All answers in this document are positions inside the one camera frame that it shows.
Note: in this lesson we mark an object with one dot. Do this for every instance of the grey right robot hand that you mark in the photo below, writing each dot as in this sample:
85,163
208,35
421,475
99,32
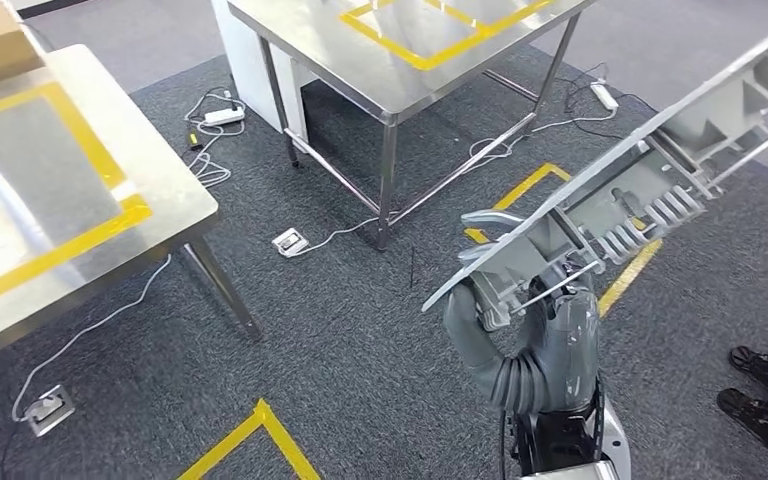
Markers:
566,358

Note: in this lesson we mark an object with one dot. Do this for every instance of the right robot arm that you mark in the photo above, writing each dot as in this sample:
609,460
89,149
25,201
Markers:
556,444

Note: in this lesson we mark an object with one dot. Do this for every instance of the yellow floor tape marking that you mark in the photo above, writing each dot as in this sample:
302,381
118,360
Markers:
263,412
530,185

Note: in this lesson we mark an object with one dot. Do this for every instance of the metal floor socket box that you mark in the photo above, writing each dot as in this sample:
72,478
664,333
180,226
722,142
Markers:
290,242
49,411

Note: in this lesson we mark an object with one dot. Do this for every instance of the stainless steel work table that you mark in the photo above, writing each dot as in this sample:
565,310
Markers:
331,46
159,199

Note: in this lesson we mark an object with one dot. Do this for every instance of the white cabinet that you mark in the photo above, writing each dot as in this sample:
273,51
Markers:
251,73

